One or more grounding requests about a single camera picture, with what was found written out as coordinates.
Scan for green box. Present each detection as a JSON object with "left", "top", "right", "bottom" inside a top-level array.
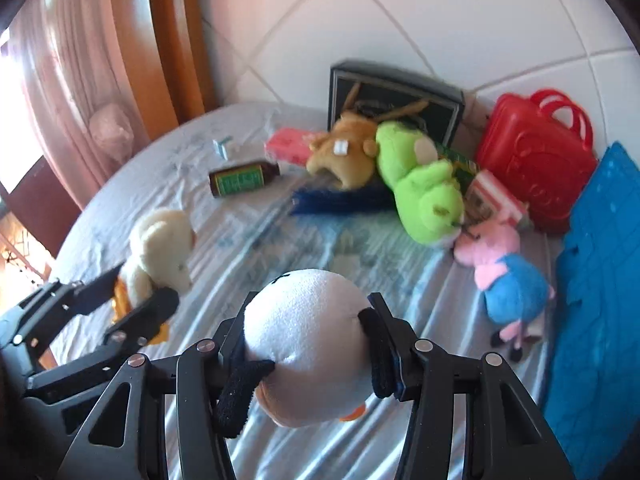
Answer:
[{"left": 435, "top": 142, "right": 480, "bottom": 194}]

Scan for red plastic suitcase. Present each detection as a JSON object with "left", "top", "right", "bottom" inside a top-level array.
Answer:
[{"left": 475, "top": 89, "right": 598, "bottom": 235}]

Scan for brown bear plush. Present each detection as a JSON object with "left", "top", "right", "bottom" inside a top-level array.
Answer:
[{"left": 306, "top": 112, "right": 378, "bottom": 191}]

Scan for red white tissue pack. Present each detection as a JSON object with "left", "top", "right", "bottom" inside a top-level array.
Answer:
[{"left": 464, "top": 170, "right": 530, "bottom": 230}]

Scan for grey striped bed sheet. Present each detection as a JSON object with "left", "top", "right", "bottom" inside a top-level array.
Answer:
[{"left": 49, "top": 101, "right": 566, "bottom": 480}]

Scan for small white box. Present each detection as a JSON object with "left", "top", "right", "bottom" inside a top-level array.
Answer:
[{"left": 213, "top": 136, "right": 235, "bottom": 160}]

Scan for pink curtain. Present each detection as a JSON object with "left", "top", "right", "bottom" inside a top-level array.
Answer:
[{"left": 9, "top": 0, "right": 150, "bottom": 208}]

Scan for green frog plush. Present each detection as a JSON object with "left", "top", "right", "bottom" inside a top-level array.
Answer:
[{"left": 375, "top": 122, "right": 464, "bottom": 249}]

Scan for wooden bed frame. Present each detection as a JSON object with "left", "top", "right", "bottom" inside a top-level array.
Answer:
[{"left": 111, "top": 0, "right": 218, "bottom": 141}]

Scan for black gift box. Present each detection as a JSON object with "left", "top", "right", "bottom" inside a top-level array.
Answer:
[{"left": 328, "top": 60, "right": 465, "bottom": 148}]

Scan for pink tissue pack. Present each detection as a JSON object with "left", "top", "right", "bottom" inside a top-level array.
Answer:
[{"left": 265, "top": 128, "right": 323, "bottom": 167}]

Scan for white dog plush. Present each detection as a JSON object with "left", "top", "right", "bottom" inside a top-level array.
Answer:
[{"left": 213, "top": 269, "right": 396, "bottom": 438}]

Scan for brown medicine bottle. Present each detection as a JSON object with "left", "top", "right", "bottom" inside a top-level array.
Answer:
[{"left": 209, "top": 159, "right": 281, "bottom": 198}]

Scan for George pig blue plush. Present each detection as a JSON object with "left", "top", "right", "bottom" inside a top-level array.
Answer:
[{"left": 454, "top": 219, "right": 555, "bottom": 363}]

